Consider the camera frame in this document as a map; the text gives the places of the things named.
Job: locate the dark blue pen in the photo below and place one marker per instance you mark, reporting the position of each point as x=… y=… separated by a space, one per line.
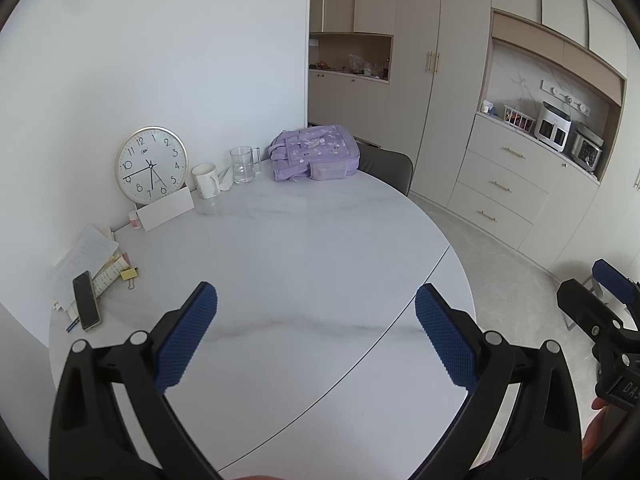
x=73 y=324

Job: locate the person's right forearm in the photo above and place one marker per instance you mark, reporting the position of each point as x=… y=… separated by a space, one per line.
x=595 y=440

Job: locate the stack of white papers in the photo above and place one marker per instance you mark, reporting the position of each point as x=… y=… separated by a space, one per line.
x=85 y=255

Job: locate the dark grey chair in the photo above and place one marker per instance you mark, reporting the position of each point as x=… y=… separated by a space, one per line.
x=390 y=170

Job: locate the clear plastic bag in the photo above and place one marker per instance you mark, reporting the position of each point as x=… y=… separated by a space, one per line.
x=362 y=64

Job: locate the beige drawer cabinet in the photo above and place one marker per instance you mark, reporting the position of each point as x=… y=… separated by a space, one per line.
x=505 y=185

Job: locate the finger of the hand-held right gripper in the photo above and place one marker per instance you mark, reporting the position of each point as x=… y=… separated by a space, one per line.
x=587 y=315
x=617 y=285

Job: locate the black smartphone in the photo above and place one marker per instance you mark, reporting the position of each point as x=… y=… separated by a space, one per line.
x=86 y=300

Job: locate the beige wall cabinet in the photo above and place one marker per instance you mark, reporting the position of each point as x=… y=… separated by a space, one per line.
x=565 y=15

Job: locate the tall beige cupboard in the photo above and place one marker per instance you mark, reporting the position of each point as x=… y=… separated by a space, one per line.
x=430 y=85

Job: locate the white round wall clock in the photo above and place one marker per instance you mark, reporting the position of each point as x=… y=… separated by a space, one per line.
x=150 y=165

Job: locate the small pink bottle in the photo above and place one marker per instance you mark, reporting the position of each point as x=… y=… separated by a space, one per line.
x=133 y=219

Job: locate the white wall rack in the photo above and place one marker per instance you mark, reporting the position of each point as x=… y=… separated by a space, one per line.
x=565 y=95

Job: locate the beige cabinet with niche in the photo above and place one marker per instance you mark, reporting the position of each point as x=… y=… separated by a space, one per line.
x=345 y=100

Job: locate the pale ruler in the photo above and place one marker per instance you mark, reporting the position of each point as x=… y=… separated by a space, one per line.
x=107 y=275

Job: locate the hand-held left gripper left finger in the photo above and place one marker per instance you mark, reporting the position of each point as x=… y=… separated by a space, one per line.
x=185 y=340

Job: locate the purple backpack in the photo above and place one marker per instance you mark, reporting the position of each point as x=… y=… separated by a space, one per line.
x=315 y=152

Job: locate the white countertop appliance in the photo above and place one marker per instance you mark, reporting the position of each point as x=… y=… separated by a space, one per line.
x=552 y=127

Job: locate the silver countertop appliance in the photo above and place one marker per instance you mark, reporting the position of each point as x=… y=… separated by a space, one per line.
x=587 y=147

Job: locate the white full-height wardrobe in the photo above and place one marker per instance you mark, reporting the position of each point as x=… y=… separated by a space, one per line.
x=590 y=220

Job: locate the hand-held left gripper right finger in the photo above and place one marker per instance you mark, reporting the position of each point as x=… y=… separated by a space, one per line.
x=447 y=340

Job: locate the yellow binder clip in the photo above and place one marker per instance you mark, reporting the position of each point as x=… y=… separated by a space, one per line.
x=129 y=274

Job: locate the white card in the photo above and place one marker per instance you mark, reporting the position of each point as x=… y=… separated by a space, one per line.
x=165 y=210

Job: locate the white mug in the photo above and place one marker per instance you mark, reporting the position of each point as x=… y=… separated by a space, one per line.
x=205 y=180

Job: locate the small white jar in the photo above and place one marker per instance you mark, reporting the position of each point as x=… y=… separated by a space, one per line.
x=486 y=107

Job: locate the person's right hand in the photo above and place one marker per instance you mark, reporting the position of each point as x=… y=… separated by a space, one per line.
x=600 y=404

